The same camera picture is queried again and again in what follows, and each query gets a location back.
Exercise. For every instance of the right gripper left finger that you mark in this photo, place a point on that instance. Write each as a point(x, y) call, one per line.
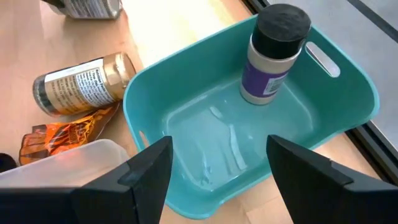
point(124, 199)

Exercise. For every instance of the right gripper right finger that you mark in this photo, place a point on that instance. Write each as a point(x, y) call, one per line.
point(326, 199)

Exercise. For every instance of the brown seasoning packet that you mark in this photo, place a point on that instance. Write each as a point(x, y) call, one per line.
point(96, 119)

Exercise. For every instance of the orange seasoning packet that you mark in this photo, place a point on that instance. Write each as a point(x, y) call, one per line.
point(46, 143)

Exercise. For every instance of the gold lid spice jar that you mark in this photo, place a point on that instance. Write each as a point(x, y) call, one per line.
point(77, 87)

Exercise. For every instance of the dark spice jar black lid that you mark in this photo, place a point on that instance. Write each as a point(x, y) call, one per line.
point(6, 161)

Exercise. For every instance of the purple label jar black lid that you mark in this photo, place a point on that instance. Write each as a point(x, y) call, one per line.
point(267, 77)

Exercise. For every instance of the white label jar black lid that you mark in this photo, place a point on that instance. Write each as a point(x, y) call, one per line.
point(90, 7)

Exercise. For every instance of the clear plastic container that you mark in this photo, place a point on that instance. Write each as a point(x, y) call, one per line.
point(62, 165)

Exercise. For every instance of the teal plastic bin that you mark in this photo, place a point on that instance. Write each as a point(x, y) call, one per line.
point(202, 68)

